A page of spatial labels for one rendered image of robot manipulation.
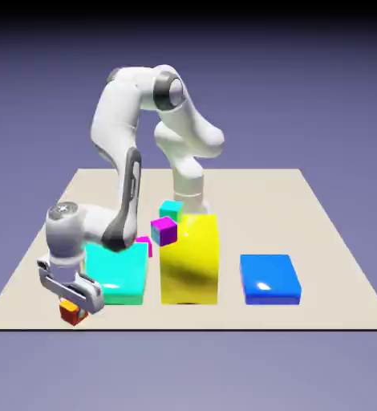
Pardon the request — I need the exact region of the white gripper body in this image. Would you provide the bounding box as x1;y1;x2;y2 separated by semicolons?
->
38;265;105;315

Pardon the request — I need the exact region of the small orange cube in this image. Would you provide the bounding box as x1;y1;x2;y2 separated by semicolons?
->
59;299;89;327

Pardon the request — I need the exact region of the small magenta cube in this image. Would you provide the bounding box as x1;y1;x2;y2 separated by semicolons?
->
135;236;153;258

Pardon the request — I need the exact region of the small purple cube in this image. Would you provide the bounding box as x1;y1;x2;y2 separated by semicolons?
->
150;216;179;247

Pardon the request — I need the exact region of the small cyan cube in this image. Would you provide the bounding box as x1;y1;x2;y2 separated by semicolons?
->
159;200;184;223

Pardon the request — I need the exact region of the large cyan box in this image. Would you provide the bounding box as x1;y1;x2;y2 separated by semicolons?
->
83;242;149;306

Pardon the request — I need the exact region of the large yellow box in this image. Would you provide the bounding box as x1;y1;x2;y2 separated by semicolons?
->
159;213;220;305

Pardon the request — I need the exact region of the large blue box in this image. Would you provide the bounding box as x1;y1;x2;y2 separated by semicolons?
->
239;254;302;306

